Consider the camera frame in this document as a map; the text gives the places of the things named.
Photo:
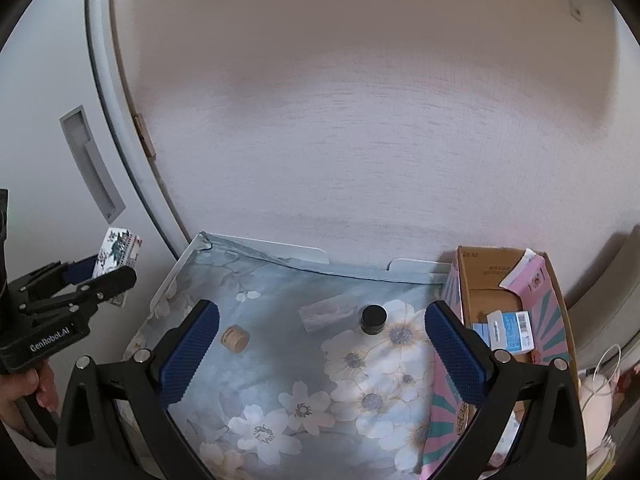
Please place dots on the person's left hand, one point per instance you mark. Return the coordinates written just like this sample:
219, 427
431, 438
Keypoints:
39, 381

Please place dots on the brown door hinge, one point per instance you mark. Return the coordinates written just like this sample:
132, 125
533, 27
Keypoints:
144, 137

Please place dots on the floral blue cloth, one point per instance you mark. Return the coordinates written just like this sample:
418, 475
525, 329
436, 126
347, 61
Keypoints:
333, 404

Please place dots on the pink patterned cardboard box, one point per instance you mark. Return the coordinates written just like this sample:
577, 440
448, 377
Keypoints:
483, 280

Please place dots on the grey headboard cushion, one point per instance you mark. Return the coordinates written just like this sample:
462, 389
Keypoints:
608, 312

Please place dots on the grey recessed door handle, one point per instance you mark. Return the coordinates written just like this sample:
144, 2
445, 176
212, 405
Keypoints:
91, 165

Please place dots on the blue white medicine box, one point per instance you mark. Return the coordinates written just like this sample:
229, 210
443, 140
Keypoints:
510, 331

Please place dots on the pink plush toy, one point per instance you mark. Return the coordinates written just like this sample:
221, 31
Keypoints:
596, 401

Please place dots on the white wardrobe door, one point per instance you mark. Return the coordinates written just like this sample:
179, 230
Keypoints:
66, 179

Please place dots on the beige round cream jar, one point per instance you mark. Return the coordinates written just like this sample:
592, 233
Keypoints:
235, 339

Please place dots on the black round jar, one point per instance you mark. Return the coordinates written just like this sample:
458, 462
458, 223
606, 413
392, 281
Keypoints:
373, 319

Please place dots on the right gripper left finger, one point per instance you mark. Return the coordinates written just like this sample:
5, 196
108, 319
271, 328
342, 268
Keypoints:
93, 444

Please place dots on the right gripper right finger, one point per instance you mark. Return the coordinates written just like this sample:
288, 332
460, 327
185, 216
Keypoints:
550, 442

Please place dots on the clear plastic packet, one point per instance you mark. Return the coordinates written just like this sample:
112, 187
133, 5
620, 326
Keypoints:
327, 311

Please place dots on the floral white small box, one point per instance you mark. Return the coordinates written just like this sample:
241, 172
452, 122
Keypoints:
120, 247

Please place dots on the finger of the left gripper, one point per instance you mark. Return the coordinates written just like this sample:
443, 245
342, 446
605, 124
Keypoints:
55, 276
94, 291

